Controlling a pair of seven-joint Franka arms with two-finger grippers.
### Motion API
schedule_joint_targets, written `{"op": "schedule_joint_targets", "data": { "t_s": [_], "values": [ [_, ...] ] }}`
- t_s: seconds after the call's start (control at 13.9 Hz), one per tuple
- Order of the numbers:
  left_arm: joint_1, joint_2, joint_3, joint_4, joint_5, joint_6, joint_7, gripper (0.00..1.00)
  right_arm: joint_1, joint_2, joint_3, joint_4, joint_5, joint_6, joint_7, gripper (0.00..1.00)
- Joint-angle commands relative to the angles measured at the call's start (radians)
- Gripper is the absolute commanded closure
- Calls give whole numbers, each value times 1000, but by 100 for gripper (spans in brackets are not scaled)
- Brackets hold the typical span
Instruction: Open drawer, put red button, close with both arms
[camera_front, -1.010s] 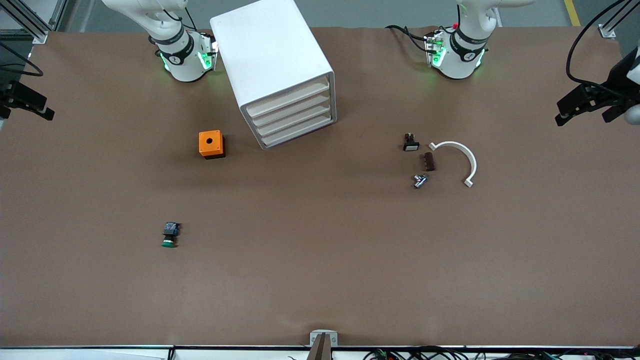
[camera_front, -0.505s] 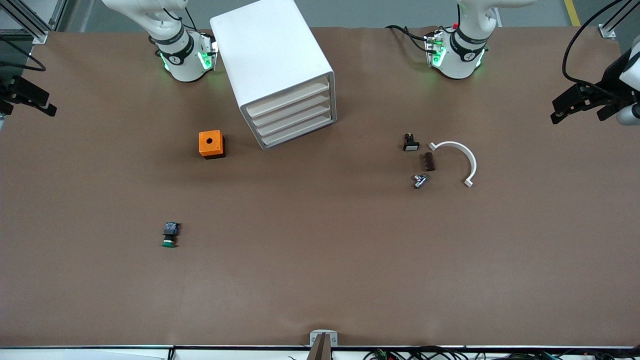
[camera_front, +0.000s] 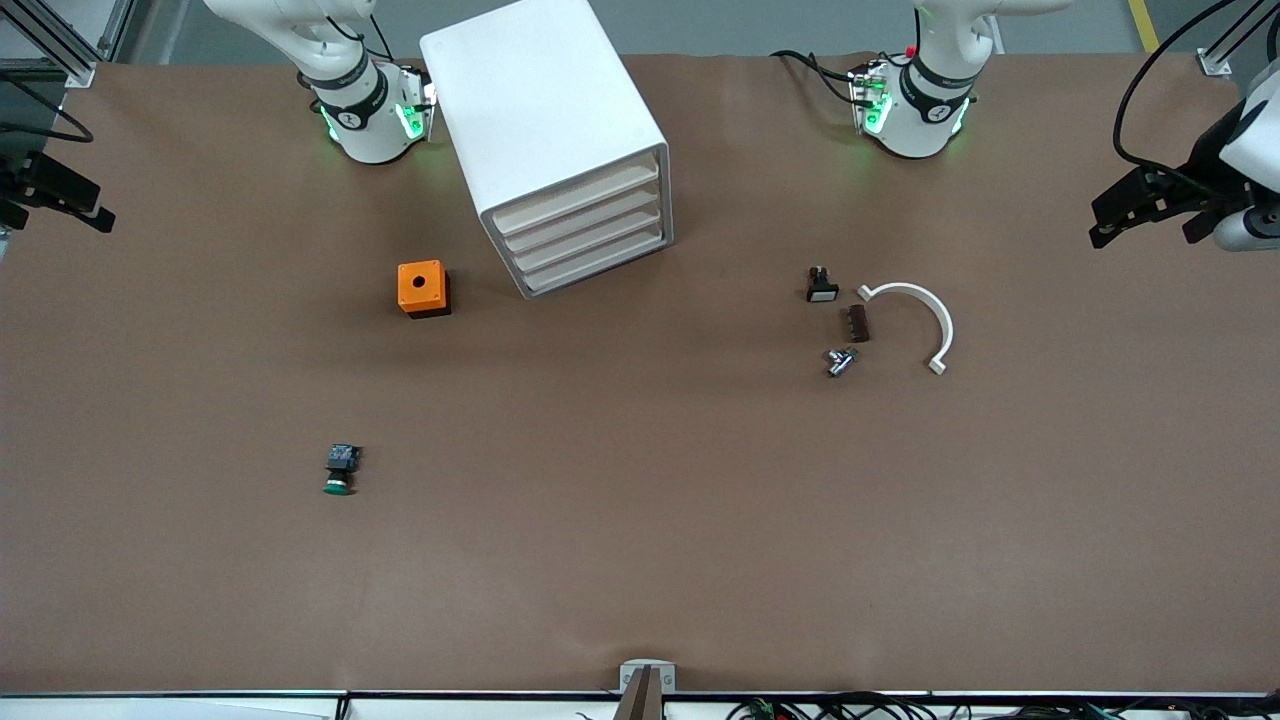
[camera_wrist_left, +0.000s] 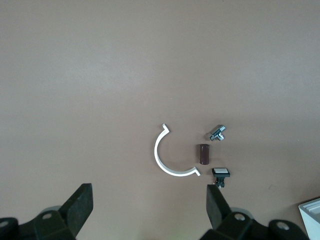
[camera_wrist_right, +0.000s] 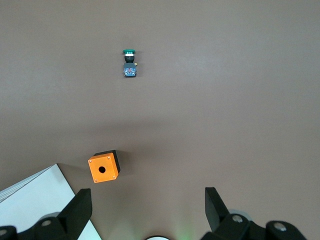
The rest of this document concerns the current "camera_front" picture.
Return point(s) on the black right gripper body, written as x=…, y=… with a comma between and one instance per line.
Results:
x=22, y=181

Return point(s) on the green push button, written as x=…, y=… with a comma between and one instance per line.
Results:
x=340, y=470

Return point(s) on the black white-faced switch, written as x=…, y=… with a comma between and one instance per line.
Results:
x=822, y=290

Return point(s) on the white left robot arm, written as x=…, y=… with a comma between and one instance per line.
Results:
x=925, y=125

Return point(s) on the dark camera mast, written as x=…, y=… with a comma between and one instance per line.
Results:
x=640, y=700

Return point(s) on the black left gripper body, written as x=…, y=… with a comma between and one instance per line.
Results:
x=1203, y=166

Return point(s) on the small metal connector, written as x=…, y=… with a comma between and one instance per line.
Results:
x=838, y=363

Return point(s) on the brown table mat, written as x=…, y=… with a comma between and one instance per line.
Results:
x=640, y=500

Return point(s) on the orange button box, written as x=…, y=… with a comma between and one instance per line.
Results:
x=420, y=285

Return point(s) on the brown terminal block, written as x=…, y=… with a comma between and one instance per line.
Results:
x=860, y=325

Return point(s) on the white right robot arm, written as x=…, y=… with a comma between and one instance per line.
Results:
x=365, y=130

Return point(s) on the grey metal bracket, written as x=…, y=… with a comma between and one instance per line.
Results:
x=628, y=675

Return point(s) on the aluminium frame profile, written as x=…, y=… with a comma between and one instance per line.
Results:
x=1212, y=62
x=80, y=72

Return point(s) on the white curved plastic bracket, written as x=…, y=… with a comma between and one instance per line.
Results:
x=930, y=303

